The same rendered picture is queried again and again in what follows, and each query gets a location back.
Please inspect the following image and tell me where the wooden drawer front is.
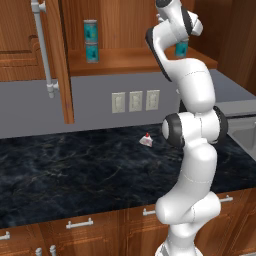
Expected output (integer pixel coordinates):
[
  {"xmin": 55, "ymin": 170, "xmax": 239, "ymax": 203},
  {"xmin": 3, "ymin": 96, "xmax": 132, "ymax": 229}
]
[
  {"xmin": 125, "ymin": 201, "xmax": 172, "ymax": 256},
  {"xmin": 0, "ymin": 222, "xmax": 46, "ymax": 256},
  {"xmin": 39, "ymin": 209, "xmax": 128, "ymax": 256}
]

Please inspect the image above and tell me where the wooden wall cabinet body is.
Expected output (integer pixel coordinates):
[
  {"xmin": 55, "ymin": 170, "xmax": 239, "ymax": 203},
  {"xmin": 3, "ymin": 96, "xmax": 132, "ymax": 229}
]
[{"xmin": 59, "ymin": 0, "xmax": 219, "ymax": 78}]

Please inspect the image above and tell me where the white cabinet door handle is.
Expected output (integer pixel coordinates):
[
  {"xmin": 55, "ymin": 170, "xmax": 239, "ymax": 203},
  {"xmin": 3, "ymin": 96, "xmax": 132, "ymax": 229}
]
[{"xmin": 30, "ymin": 0, "xmax": 60, "ymax": 100}]

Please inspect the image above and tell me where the white wall socket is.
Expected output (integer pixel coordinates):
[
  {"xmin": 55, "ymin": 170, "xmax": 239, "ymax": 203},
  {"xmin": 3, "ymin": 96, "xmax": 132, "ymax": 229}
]
[
  {"xmin": 111, "ymin": 91, "xmax": 127, "ymax": 115},
  {"xmin": 145, "ymin": 89, "xmax": 161, "ymax": 112},
  {"xmin": 128, "ymin": 90, "xmax": 144, "ymax": 113}
]

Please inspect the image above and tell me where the white and red cake slice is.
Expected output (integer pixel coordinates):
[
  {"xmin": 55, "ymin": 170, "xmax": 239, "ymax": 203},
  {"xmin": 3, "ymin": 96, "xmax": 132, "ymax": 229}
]
[{"xmin": 138, "ymin": 132, "xmax": 155, "ymax": 148}]

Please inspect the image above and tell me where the teal tin can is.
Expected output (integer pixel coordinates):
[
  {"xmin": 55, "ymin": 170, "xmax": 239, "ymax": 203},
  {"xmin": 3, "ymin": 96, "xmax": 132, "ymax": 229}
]
[
  {"xmin": 174, "ymin": 39, "xmax": 190, "ymax": 59},
  {"xmin": 83, "ymin": 19, "xmax": 99, "ymax": 44},
  {"xmin": 84, "ymin": 42, "xmax": 101, "ymax": 64}
]

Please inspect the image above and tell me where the tall wooden side cabinet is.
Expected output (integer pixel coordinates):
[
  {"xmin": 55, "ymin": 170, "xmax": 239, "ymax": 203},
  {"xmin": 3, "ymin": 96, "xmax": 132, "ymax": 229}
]
[{"xmin": 189, "ymin": 0, "xmax": 256, "ymax": 97}]

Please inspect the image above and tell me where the closed wooden cabinet door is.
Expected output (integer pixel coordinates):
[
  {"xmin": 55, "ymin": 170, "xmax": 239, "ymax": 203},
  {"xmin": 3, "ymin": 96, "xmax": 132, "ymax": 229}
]
[{"xmin": 0, "ymin": 0, "xmax": 48, "ymax": 83}]

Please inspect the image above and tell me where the white drawer handle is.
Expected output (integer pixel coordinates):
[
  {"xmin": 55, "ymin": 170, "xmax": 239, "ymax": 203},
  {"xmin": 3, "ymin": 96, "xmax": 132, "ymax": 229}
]
[
  {"xmin": 218, "ymin": 195, "xmax": 235, "ymax": 204},
  {"xmin": 0, "ymin": 230, "xmax": 11, "ymax": 242},
  {"xmin": 142, "ymin": 207, "xmax": 158, "ymax": 217},
  {"xmin": 65, "ymin": 217, "xmax": 95, "ymax": 230}
]

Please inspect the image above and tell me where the open wooden cabinet door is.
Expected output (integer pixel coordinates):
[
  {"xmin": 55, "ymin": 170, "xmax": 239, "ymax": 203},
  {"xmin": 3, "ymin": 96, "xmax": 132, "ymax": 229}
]
[{"xmin": 44, "ymin": 0, "xmax": 75, "ymax": 125}]

